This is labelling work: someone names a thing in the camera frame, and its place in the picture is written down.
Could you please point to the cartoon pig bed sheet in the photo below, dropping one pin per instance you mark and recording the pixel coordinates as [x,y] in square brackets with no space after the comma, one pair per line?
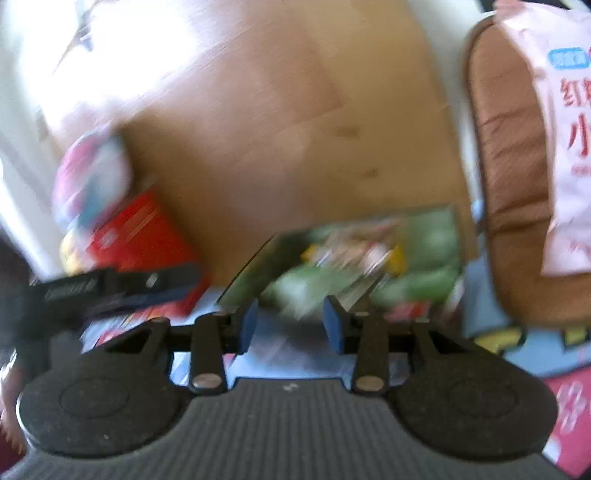
[302,351]

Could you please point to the pink fried-twist snack bag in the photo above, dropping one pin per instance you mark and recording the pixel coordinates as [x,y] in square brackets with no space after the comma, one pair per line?
[555,43]

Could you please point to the brown seat cushion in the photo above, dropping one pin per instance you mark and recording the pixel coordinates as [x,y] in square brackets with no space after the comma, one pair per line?
[514,179]

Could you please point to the black sheep-print cardboard box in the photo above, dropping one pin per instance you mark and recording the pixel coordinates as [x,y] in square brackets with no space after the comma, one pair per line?
[408,265]

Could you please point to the wooden headboard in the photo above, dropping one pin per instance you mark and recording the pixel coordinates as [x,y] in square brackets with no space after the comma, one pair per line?
[258,117]

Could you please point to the person's left hand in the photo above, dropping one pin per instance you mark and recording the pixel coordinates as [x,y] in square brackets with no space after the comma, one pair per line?
[12,384]

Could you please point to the pink blue plush toy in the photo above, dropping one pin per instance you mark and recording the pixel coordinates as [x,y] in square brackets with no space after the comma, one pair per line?
[93,179]

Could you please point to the red gift bag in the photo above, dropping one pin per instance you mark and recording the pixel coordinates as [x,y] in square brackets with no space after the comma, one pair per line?
[142,236]

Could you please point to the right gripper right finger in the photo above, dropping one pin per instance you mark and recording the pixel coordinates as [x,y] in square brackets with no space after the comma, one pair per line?
[371,339]

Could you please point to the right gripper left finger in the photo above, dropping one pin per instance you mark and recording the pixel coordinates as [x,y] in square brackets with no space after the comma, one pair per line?
[209,339]

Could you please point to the yellow duck plush toy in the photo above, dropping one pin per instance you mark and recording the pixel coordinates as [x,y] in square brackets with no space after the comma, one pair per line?
[74,258]

